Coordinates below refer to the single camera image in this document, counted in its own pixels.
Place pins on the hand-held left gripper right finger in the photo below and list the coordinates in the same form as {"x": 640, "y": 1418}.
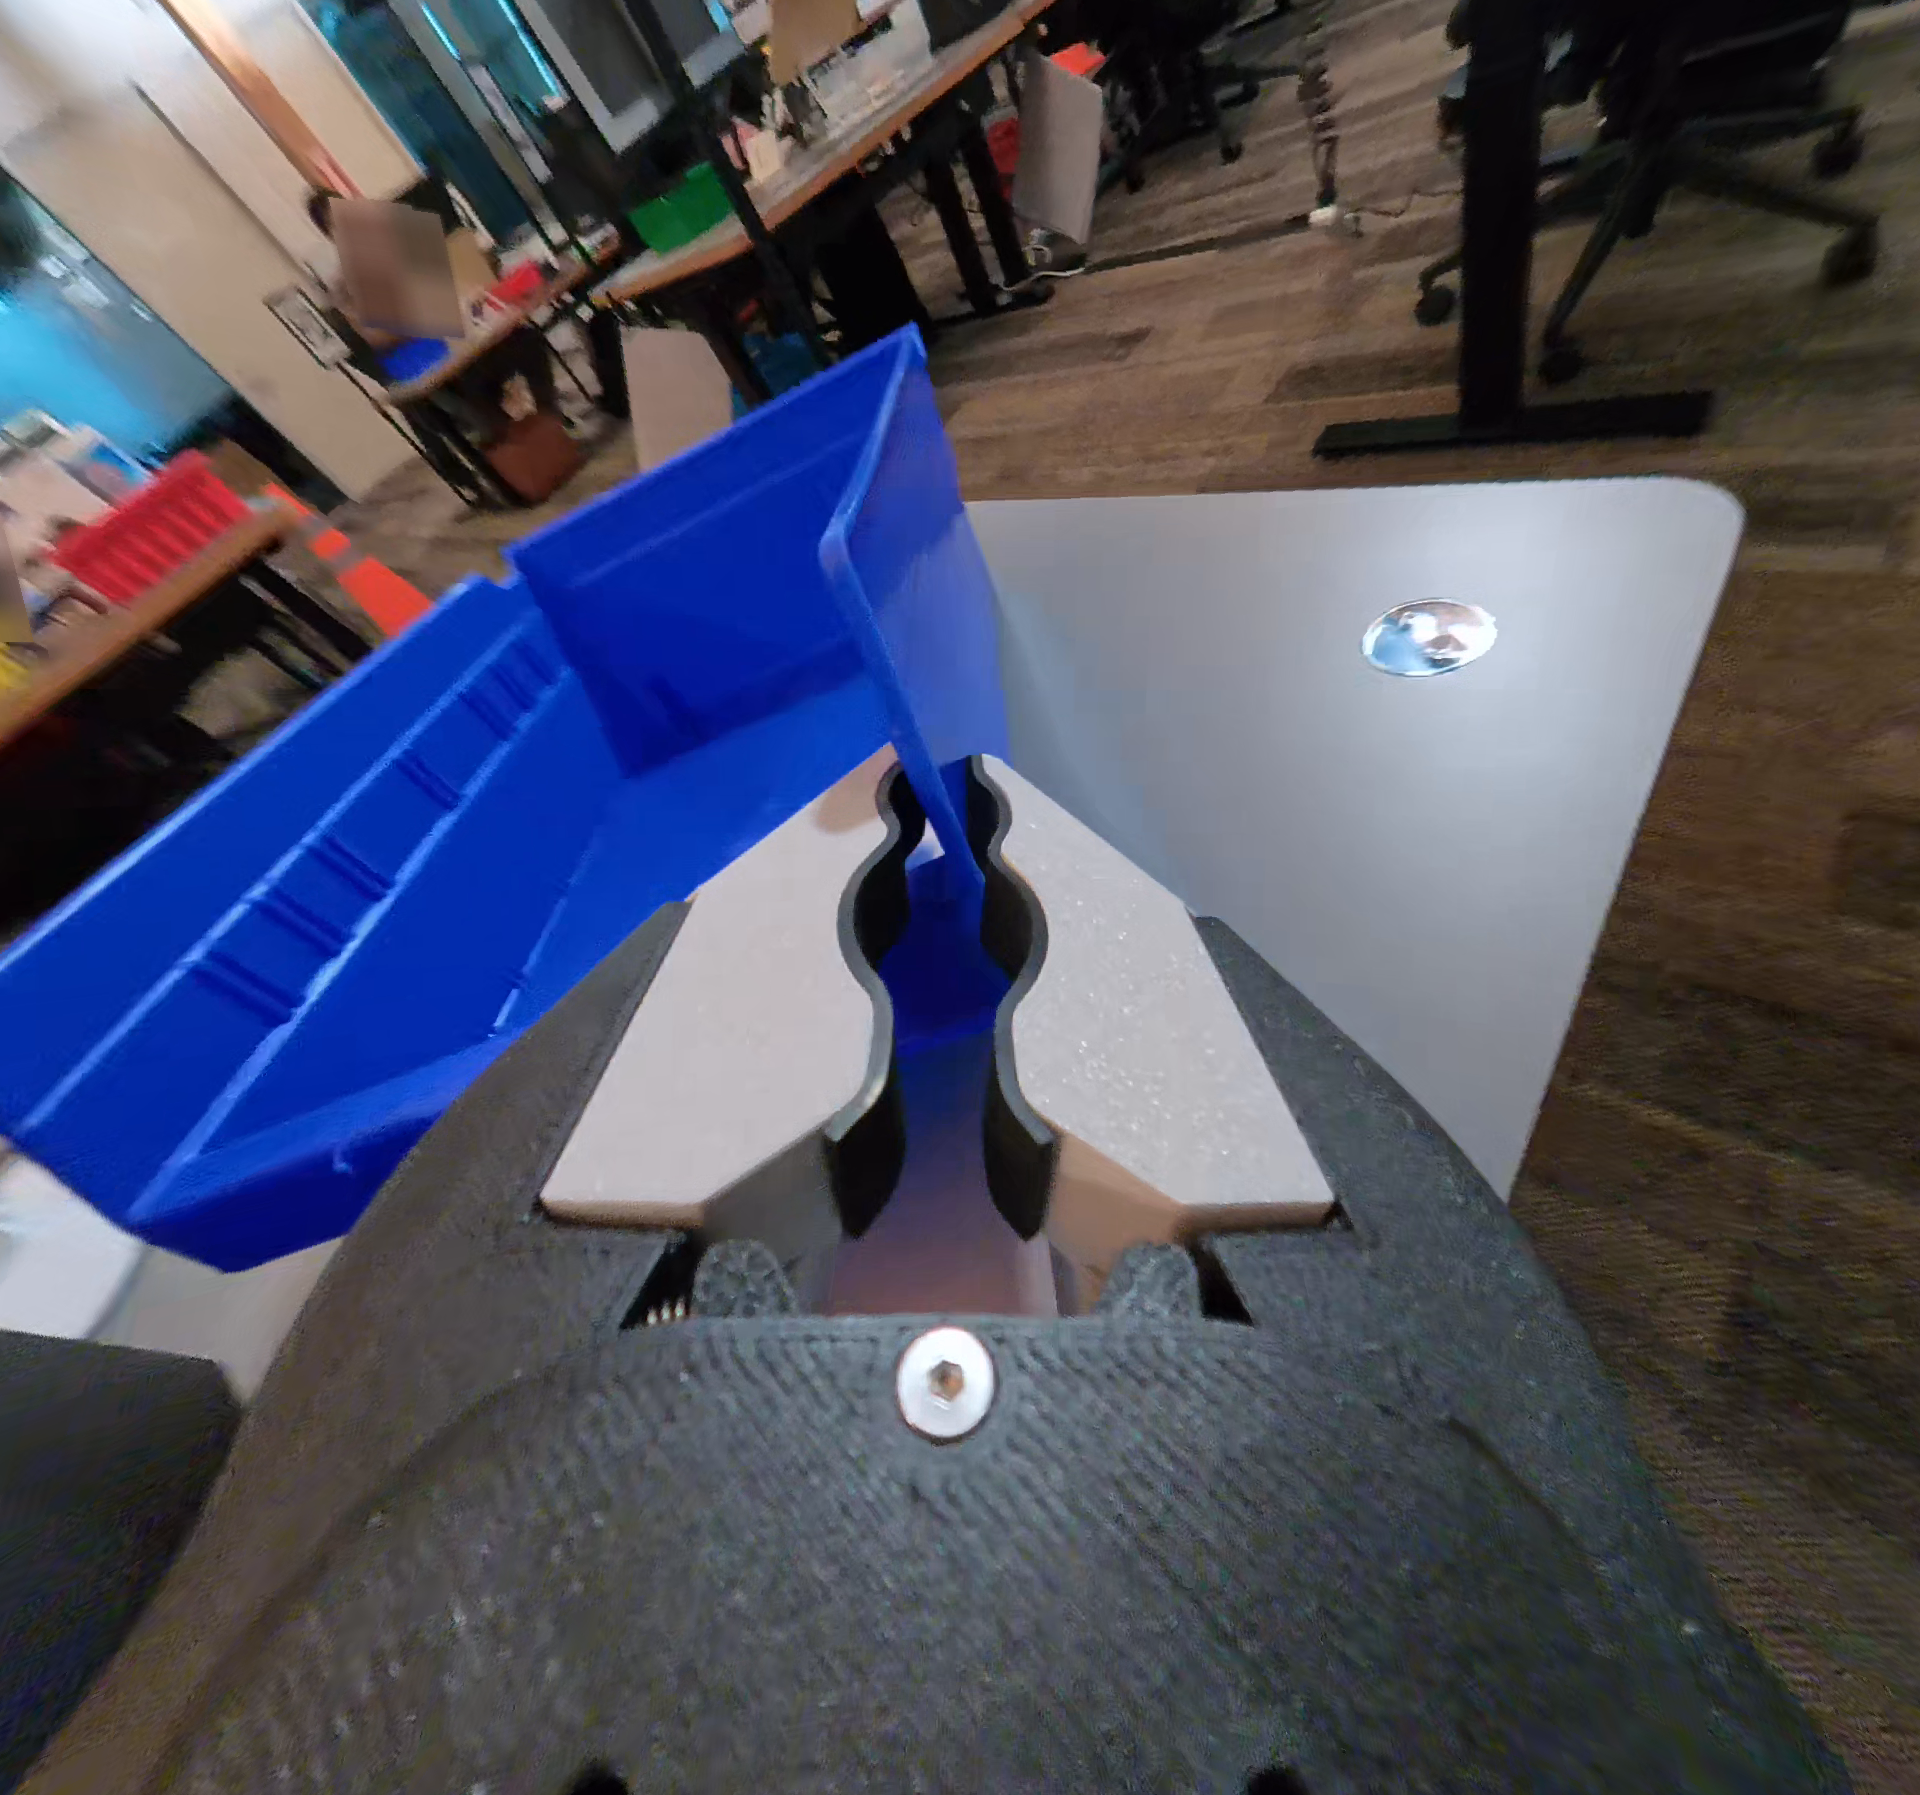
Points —
{"x": 1171, "y": 1059}

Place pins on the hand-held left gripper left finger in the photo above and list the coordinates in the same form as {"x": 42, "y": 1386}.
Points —
{"x": 719, "y": 1059}

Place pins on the grey desk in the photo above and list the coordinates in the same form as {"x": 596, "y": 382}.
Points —
{"x": 1352, "y": 851}

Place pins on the round metal desk cap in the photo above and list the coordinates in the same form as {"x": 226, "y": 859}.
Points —
{"x": 1429, "y": 637}

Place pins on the orange traffic cone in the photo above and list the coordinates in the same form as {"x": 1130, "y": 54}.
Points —
{"x": 382, "y": 589}

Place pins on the brown bag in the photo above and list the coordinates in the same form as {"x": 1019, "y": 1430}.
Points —
{"x": 533, "y": 459}

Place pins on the pale flat panel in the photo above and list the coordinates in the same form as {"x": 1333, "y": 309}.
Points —
{"x": 1058, "y": 146}
{"x": 675, "y": 399}

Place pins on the long wooden table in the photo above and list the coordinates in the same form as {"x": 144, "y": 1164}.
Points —
{"x": 135, "y": 625}
{"x": 929, "y": 71}

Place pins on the red plastic bin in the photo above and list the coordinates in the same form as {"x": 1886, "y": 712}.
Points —
{"x": 151, "y": 529}

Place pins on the green plastic bin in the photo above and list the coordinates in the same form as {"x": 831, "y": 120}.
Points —
{"x": 683, "y": 205}

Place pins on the brown cardboard sheet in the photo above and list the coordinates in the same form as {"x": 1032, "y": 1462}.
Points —
{"x": 810, "y": 10}

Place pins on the black office chair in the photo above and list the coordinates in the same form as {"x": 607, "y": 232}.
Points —
{"x": 1697, "y": 54}

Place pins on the black desk frame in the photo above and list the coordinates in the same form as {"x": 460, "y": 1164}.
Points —
{"x": 1501, "y": 175}

